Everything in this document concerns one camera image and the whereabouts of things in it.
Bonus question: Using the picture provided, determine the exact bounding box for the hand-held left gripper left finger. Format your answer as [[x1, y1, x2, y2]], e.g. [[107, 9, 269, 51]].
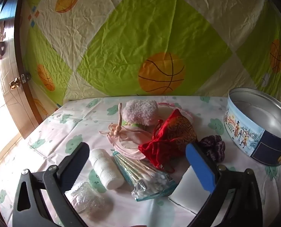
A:
[[12, 142, 91, 227]]

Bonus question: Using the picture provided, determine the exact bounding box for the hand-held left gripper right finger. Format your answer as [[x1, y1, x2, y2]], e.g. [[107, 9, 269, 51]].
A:
[[185, 143, 264, 227]]

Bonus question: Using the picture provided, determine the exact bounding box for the purple scrunchie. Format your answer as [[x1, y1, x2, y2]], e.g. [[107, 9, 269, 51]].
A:
[[198, 135, 226, 163]]

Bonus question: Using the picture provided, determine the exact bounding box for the red drawstring pouch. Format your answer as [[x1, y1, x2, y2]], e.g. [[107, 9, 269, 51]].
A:
[[139, 109, 198, 173]]

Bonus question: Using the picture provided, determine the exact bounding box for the pink drawstring pouch with beads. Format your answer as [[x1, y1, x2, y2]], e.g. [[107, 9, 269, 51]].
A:
[[100, 103, 153, 160]]

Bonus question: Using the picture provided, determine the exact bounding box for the round printed cookie tin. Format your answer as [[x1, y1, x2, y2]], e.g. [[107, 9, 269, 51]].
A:
[[223, 87, 281, 166]]

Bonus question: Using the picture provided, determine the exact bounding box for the green tissue pack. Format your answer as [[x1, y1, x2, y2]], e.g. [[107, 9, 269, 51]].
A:
[[122, 120, 146, 129]]

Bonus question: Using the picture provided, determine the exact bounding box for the white cloth with pink edge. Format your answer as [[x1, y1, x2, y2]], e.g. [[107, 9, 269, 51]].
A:
[[157, 102, 194, 121]]

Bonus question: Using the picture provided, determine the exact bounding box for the pink fluffy scrunchie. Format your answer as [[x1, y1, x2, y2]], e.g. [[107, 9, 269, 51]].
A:
[[122, 100, 159, 126]]

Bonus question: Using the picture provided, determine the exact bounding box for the white bandage roll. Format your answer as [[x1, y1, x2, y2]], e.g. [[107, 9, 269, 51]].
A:
[[88, 148, 124, 190]]

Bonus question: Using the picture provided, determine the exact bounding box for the white foam block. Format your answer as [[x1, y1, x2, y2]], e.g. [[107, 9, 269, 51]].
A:
[[169, 166, 213, 214]]

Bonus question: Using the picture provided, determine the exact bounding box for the cloud print tablecloth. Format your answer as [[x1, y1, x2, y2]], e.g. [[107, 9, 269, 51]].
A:
[[0, 96, 281, 227]]

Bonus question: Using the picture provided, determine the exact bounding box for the clear plastic wrapped bundle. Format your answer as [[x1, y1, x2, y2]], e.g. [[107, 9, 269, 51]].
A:
[[65, 181, 114, 214]]

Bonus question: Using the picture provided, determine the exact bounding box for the pack of cotton swabs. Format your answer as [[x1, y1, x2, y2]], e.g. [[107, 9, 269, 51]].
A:
[[112, 150, 177, 201]]

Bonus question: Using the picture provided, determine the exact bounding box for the wooden door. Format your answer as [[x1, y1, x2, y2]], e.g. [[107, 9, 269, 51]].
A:
[[0, 0, 44, 178]]

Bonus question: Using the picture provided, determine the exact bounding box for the dark carved door ornament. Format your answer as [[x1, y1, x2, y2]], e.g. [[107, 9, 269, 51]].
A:
[[0, 27, 7, 61]]

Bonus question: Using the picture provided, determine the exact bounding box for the green cream basketball print sheet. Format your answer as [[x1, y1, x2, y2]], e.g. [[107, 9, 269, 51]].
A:
[[20, 0, 281, 107]]

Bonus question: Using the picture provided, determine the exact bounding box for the brass door handle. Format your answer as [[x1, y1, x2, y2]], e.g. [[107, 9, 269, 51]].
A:
[[9, 77, 21, 90]]

